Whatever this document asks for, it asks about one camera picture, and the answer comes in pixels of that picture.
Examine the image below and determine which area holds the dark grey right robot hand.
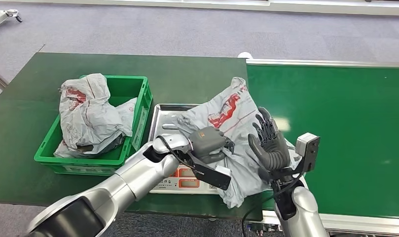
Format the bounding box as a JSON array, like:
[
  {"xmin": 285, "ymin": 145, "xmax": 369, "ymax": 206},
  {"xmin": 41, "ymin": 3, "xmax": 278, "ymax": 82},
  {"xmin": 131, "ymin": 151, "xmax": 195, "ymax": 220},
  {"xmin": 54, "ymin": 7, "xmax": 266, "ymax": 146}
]
[{"xmin": 247, "ymin": 106, "xmax": 291, "ymax": 172}]

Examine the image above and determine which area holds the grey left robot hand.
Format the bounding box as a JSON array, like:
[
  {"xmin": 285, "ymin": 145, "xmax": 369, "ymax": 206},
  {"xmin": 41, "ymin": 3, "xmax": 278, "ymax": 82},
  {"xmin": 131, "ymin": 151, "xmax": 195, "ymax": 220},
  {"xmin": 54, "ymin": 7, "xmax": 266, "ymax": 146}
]
[{"xmin": 187, "ymin": 126, "xmax": 235, "ymax": 164}]

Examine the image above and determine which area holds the grey red-print mailer package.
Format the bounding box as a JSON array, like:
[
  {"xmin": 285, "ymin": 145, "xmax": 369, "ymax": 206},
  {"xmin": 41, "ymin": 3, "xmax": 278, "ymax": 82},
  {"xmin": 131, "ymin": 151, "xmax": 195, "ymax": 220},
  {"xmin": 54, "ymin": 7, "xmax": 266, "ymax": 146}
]
[{"xmin": 171, "ymin": 77, "xmax": 303, "ymax": 209}]

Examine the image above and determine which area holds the bright green conveyor belt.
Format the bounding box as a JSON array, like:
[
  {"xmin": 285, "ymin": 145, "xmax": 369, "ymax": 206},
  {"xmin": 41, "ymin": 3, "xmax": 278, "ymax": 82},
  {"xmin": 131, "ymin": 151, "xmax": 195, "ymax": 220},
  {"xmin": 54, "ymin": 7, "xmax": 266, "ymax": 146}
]
[{"xmin": 246, "ymin": 64, "xmax": 399, "ymax": 219}]

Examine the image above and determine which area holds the flat pale grey mailer package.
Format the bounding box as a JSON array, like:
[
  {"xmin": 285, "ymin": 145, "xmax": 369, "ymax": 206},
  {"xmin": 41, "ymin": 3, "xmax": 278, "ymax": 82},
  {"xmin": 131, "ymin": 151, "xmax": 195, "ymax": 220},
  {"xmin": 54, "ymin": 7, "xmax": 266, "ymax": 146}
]
[{"xmin": 54, "ymin": 97, "xmax": 139, "ymax": 159}]

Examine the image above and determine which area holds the large crumpled grey mailer package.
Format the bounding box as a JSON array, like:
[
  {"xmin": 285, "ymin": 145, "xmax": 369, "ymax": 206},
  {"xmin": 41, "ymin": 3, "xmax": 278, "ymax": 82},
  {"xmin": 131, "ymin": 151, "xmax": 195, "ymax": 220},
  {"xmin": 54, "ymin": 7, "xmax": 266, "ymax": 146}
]
[{"xmin": 58, "ymin": 73, "xmax": 134, "ymax": 150}]

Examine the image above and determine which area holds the steel scale pan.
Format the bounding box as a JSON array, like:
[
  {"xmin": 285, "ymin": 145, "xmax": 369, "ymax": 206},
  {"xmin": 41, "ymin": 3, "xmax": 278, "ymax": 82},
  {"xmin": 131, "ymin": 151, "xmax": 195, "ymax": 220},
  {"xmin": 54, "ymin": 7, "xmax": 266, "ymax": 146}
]
[{"xmin": 147, "ymin": 103, "xmax": 201, "ymax": 143}]

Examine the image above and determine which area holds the green plastic crate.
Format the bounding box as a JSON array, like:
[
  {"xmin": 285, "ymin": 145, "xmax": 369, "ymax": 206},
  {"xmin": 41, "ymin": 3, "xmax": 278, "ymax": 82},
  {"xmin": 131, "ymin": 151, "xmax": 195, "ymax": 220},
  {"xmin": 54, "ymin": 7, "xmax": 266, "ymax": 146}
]
[{"xmin": 34, "ymin": 74, "xmax": 153, "ymax": 177}]

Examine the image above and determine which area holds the white low ledge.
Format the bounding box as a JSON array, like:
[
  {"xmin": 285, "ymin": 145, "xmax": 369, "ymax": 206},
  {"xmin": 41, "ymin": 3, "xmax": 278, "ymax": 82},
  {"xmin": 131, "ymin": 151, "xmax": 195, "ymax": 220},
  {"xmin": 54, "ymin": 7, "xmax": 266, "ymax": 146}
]
[{"xmin": 0, "ymin": 0, "xmax": 399, "ymax": 17}]

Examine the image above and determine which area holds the dark green table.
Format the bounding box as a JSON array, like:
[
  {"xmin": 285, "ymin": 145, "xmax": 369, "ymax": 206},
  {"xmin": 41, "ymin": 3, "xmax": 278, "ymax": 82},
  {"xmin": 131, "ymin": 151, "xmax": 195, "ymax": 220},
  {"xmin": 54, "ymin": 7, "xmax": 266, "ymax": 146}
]
[{"xmin": 0, "ymin": 52, "xmax": 275, "ymax": 222}]

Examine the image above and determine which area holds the white wheeled cart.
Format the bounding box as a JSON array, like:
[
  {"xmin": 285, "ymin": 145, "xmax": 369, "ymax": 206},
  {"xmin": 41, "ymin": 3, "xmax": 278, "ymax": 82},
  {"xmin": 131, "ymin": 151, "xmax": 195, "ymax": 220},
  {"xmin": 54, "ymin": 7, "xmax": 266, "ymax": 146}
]
[{"xmin": 0, "ymin": 8, "xmax": 23, "ymax": 30}]

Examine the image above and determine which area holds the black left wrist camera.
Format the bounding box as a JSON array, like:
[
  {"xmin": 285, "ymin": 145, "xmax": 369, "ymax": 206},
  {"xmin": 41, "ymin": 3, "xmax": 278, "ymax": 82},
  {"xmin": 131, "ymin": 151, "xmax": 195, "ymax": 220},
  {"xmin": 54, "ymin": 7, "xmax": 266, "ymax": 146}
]
[{"xmin": 185, "ymin": 153, "xmax": 233, "ymax": 192}]

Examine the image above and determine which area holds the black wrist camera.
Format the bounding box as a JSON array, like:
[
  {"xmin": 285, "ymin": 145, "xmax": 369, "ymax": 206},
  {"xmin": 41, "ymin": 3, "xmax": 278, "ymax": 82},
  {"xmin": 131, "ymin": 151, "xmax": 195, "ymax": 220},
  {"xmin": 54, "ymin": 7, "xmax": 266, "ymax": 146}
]
[
  {"xmin": 295, "ymin": 132, "xmax": 321, "ymax": 173},
  {"xmin": 185, "ymin": 153, "xmax": 233, "ymax": 192}
]

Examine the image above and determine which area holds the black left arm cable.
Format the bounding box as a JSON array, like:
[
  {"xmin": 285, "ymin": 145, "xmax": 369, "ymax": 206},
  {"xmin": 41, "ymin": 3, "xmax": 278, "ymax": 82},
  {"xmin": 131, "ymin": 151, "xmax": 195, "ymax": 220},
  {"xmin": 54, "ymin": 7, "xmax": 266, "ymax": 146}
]
[{"xmin": 156, "ymin": 135, "xmax": 201, "ymax": 175}]

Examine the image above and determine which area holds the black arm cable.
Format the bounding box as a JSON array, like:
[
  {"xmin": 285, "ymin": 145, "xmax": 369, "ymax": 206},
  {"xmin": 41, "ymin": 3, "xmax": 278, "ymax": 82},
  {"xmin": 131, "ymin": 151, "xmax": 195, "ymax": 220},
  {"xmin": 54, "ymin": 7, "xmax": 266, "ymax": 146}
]
[
  {"xmin": 156, "ymin": 135, "xmax": 201, "ymax": 175},
  {"xmin": 241, "ymin": 172, "xmax": 305, "ymax": 237}
]

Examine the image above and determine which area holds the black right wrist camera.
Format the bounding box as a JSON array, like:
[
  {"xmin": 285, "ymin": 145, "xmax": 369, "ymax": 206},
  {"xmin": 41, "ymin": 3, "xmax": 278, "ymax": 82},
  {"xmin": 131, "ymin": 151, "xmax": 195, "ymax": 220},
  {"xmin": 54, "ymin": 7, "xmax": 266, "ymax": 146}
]
[{"xmin": 295, "ymin": 132, "xmax": 321, "ymax": 173}]

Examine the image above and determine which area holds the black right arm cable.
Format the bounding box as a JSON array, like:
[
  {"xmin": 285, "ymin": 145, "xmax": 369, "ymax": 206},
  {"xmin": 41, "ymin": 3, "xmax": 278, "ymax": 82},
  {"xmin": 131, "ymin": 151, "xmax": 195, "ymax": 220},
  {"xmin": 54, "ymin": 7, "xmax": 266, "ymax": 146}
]
[{"xmin": 241, "ymin": 172, "xmax": 305, "ymax": 237}]

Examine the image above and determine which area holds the metal conveyor bracket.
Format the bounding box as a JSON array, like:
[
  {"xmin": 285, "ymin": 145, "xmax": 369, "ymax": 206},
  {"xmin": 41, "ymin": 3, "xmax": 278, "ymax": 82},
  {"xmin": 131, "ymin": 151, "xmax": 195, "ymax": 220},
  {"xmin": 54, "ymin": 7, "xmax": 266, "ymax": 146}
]
[{"xmin": 247, "ymin": 220, "xmax": 282, "ymax": 237}]

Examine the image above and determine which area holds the aluminium conveyor frame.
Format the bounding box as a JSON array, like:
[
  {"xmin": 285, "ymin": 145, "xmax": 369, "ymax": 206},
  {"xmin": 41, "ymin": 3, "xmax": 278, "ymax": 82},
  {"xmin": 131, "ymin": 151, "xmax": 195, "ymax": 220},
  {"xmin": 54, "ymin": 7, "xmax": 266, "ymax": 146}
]
[{"xmin": 246, "ymin": 59, "xmax": 399, "ymax": 237}]

